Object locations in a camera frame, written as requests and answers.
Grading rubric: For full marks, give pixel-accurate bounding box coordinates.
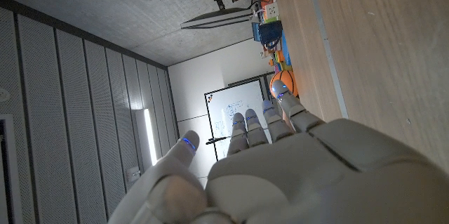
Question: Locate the orange basketball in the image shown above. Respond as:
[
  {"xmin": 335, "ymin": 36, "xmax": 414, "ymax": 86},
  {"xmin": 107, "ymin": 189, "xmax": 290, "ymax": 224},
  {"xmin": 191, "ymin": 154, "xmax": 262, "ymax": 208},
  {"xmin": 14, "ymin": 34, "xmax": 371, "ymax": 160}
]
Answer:
[{"xmin": 269, "ymin": 69, "xmax": 300, "ymax": 99}]

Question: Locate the whiteboard with blue writing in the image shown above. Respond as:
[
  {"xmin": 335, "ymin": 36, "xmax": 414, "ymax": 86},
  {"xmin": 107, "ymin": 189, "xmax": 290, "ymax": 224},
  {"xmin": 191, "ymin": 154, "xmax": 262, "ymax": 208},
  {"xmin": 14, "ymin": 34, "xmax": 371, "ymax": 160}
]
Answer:
[{"xmin": 204, "ymin": 78, "xmax": 272, "ymax": 162}]

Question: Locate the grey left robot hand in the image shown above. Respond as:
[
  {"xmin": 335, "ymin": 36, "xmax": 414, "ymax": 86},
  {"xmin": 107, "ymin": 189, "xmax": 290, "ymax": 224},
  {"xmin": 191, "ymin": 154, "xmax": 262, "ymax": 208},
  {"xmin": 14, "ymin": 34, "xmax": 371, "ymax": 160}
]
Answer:
[{"xmin": 107, "ymin": 79, "xmax": 449, "ymax": 224}]

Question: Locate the stack of colourful cups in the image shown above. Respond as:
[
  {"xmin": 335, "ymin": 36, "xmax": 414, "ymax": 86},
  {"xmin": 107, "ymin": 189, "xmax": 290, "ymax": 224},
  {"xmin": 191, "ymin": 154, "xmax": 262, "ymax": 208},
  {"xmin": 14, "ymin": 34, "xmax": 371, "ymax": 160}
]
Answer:
[{"xmin": 272, "ymin": 50, "xmax": 293, "ymax": 74}]

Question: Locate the white wall switch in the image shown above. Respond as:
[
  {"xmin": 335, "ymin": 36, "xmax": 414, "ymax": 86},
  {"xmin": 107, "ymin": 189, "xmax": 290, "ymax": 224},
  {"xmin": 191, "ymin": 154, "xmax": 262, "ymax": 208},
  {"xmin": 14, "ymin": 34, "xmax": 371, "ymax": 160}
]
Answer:
[{"xmin": 126, "ymin": 166, "xmax": 142, "ymax": 183}]

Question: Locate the blue flat box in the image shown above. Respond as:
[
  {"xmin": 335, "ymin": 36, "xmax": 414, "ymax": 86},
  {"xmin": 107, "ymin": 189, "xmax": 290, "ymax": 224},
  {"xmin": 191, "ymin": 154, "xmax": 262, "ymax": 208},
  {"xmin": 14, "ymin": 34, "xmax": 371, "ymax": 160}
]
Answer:
[{"xmin": 280, "ymin": 30, "xmax": 293, "ymax": 66}]

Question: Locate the white power socket box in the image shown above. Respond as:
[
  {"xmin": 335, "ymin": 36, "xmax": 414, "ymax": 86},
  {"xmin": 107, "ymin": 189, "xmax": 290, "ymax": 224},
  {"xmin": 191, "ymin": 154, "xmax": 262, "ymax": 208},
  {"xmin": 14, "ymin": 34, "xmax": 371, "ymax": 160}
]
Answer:
[{"xmin": 263, "ymin": 1, "xmax": 281, "ymax": 21}]

